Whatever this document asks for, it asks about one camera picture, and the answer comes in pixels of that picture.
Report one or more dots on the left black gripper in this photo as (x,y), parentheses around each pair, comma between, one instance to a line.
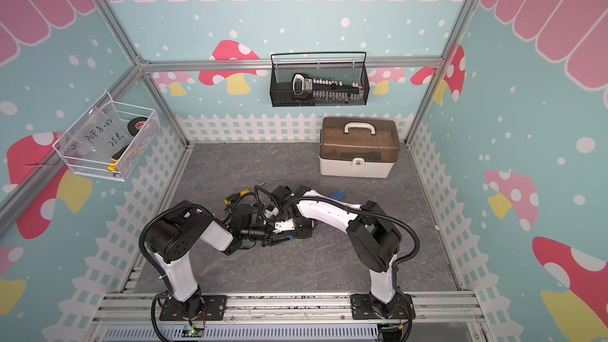
(264,239)

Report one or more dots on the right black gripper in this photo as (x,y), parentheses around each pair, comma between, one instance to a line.
(303,235)

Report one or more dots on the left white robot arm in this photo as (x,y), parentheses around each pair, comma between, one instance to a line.
(166,242)

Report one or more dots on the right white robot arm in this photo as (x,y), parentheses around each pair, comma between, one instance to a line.
(374,236)

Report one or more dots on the yellow black screwdriver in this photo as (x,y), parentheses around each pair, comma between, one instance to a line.
(232,198)

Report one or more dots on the white toolbox brown lid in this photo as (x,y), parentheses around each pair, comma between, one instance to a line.
(364,148)

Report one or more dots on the socket wrench set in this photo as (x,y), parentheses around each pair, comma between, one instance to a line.
(325,91)

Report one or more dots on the yellow black utility knife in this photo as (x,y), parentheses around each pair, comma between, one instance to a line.
(114,168)

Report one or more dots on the black tape roll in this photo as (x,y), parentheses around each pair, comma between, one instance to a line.
(136,124)

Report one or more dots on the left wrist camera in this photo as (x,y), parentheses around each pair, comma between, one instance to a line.
(242,216)

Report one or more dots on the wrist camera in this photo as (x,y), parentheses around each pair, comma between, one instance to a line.
(282,196)
(242,216)

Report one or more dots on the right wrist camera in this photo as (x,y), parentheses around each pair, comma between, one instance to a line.
(282,196)

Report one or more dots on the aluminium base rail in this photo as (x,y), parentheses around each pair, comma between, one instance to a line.
(317,316)

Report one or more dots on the black wire mesh basket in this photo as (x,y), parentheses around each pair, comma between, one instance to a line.
(348,67)

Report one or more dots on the clear plastic wall bin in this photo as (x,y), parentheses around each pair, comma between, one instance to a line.
(88,145)

